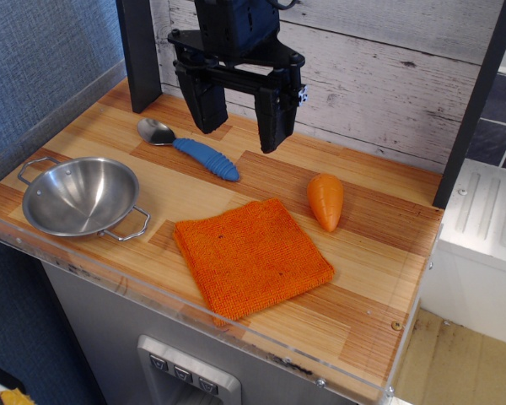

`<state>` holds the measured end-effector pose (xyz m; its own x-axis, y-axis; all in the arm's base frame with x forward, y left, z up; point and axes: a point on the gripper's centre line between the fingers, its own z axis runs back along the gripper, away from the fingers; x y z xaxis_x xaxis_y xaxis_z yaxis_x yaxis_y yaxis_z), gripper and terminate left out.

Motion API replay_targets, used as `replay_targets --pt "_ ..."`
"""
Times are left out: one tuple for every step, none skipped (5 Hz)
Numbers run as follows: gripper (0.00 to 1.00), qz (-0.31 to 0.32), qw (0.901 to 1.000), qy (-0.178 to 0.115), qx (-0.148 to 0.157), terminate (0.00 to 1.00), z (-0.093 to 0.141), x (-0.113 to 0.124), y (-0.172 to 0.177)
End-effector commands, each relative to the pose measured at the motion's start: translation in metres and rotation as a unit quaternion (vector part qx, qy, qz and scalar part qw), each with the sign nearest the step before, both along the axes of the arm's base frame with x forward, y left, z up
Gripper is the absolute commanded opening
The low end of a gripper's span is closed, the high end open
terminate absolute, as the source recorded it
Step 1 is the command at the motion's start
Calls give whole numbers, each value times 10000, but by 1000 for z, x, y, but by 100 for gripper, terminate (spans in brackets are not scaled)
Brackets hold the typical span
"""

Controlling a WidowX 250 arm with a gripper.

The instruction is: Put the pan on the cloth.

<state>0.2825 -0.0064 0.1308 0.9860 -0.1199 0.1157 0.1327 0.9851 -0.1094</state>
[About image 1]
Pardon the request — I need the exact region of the white ribbed radiator cover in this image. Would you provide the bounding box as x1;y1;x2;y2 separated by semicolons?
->
420;159;506;342

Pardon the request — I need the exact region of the yellow object at bottom corner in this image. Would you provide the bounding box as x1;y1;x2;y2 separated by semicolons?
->
0;389;35;405

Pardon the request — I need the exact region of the blue-handled metal spoon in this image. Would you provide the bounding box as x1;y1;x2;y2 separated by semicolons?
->
137;118;240;181

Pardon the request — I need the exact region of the dark right support post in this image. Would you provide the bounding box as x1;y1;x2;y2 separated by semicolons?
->
433;1;506;209

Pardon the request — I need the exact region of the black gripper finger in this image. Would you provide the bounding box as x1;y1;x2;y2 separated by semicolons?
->
177;72;228;134
255;89;297;154

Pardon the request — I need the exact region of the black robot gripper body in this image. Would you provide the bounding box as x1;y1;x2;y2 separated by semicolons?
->
168;1;307;105

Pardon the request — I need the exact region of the dark left support post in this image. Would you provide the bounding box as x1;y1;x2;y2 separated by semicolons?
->
116;0;162;113

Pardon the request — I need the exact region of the grey cabinet with dispenser panel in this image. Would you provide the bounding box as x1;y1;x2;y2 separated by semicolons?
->
44;261;385;404

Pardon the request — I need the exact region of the orange plastic toy carrot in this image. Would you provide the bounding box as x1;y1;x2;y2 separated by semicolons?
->
307;173;344;232

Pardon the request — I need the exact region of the stainless steel two-handled pan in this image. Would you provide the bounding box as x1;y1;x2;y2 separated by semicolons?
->
17;156;151;241

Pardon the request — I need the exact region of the clear acrylic table edge guard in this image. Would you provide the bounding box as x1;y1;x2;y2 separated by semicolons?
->
0;204;443;404

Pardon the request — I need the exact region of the orange folded cloth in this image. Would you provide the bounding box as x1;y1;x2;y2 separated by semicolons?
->
173;198;335;327

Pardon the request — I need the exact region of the dark support post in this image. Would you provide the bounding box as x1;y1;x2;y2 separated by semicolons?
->
433;1;506;209
116;0;162;113

